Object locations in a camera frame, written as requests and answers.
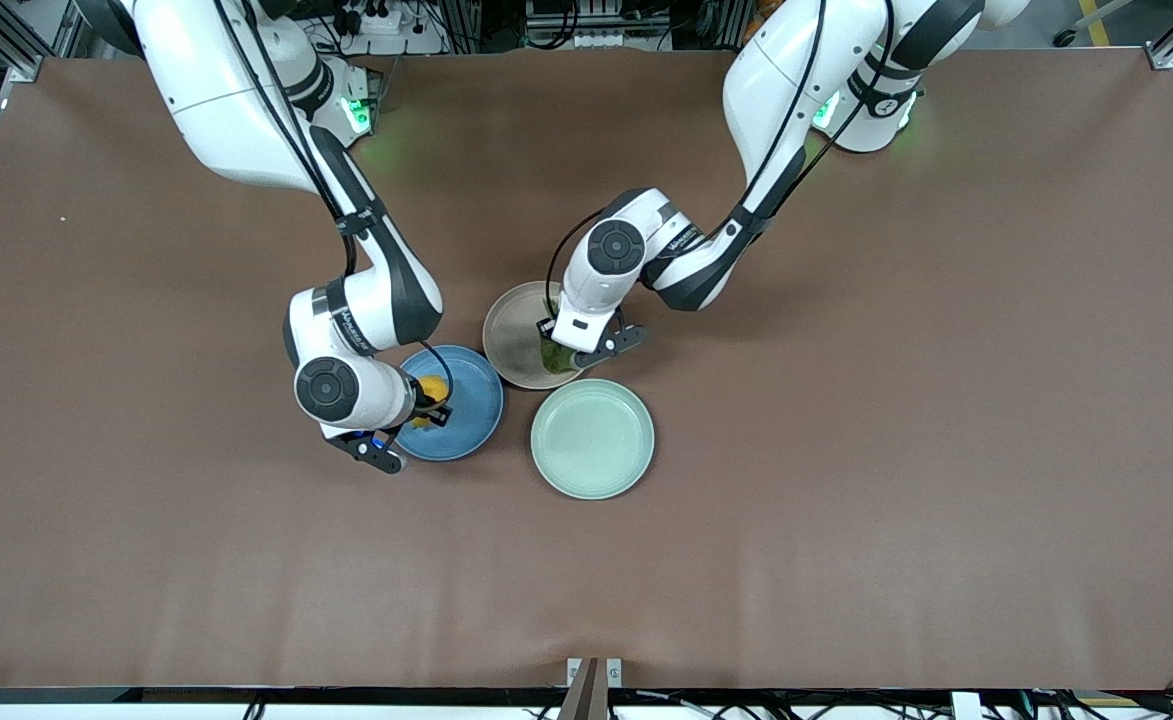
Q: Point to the white power strip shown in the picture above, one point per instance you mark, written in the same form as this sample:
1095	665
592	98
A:
381	20

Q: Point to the white electronics box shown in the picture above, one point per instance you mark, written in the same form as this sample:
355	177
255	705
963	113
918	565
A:
596	20

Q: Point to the yellow lemon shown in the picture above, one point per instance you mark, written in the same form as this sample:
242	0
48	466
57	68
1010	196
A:
430	388

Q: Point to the light green plate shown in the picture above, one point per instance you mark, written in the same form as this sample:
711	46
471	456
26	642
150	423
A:
592	440

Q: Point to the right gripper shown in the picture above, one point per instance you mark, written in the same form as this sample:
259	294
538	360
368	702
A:
427	401

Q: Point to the metal table edge bracket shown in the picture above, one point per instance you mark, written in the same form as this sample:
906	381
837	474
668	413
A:
586	690

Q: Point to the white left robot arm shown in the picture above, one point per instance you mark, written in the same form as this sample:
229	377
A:
796	80

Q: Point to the small white box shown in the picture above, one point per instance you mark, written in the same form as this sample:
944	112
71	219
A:
965	706

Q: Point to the beige plate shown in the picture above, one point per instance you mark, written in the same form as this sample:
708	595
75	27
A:
516	340

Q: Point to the blue plate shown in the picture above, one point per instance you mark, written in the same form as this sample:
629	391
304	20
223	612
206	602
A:
471	410

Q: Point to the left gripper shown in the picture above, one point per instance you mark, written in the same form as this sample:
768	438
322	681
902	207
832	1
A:
550	329

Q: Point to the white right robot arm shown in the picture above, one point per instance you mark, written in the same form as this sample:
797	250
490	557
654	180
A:
216	100

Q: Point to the green lettuce leaf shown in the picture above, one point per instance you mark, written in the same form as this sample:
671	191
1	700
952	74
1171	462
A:
556	357

